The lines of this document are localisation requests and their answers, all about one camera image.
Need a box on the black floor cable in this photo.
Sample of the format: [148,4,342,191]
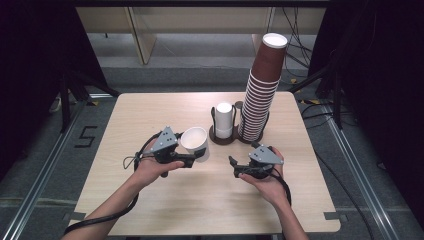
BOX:
[313,151,376,240]

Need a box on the black wire cup holder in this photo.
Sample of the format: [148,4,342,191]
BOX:
[208,100,270,146]

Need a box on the stack of white paper cups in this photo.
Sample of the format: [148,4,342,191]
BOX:
[214,102,234,140]

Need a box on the black metal stand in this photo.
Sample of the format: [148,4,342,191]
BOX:
[288,61,345,130]
[59,70,120,134]

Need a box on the grey tape piece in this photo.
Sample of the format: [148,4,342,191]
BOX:
[323,211,348,223]
[63,211,87,222]

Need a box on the aluminium floor rail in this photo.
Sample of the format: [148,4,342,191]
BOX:
[319,105,399,240]
[0,99,88,240]

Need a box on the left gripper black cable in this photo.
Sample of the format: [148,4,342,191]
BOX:
[63,132,163,235]

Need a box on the person's left hand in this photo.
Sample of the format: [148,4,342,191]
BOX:
[132,138,185,188]

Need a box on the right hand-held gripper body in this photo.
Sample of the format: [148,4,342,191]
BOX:
[233,144,285,180]

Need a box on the yellow black floor tape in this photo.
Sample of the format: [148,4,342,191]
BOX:
[289,78,322,105]

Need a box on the pale wooden desk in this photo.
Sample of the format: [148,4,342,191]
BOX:
[75,6,327,66]

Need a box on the person's right hand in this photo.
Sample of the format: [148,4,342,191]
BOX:
[238,147,292,208]

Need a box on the black curtain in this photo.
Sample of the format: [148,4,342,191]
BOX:
[308,0,424,228]
[0,0,109,181]

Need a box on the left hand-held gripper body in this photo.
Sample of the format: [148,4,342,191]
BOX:
[149,125,198,178]

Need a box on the white disposable cup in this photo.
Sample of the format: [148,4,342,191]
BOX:
[179,126,211,163]

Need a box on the stack of brown paper cups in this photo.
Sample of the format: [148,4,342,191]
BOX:
[238,32,289,143]

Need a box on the black power cable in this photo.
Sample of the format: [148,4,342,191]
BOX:
[281,6,315,86]

